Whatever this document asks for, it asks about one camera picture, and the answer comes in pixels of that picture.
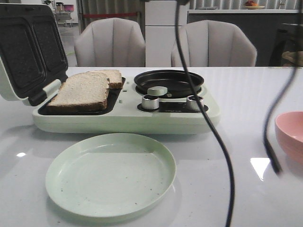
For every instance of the pink bowl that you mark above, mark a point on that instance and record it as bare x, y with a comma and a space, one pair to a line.
289, 134

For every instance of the left beige upholstered chair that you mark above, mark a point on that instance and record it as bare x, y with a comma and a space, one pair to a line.
112, 42

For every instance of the white cabinet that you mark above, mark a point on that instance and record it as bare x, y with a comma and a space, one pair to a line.
159, 32

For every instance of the beige upholstered chair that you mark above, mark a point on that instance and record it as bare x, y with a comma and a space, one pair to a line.
112, 42
209, 43

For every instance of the bread slice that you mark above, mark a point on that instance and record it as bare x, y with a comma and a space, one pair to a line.
113, 77
82, 92

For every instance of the fruit bowl on counter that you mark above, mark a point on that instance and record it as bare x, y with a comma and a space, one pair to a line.
250, 4

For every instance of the round black frying pan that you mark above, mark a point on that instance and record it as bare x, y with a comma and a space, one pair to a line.
175, 81

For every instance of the grey counter with white top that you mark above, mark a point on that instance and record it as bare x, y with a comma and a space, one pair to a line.
259, 25

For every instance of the dark washing machine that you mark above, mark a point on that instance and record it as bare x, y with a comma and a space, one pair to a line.
289, 37

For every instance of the light green round plate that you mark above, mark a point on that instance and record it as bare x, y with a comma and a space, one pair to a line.
111, 176

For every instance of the breakfast maker hinged lid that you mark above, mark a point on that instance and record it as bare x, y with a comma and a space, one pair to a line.
33, 62

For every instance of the left silver control knob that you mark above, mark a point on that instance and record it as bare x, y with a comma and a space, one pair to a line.
150, 102

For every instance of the silver control knob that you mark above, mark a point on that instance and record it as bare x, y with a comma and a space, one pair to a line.
150, 102
192, 105

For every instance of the light green breakfast maker base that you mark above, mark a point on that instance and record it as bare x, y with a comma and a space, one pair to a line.
124, 117

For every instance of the right silver control knob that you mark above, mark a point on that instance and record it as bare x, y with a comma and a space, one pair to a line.
192, 105

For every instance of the right beige upholstered chair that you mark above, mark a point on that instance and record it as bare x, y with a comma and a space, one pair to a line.
209, 43

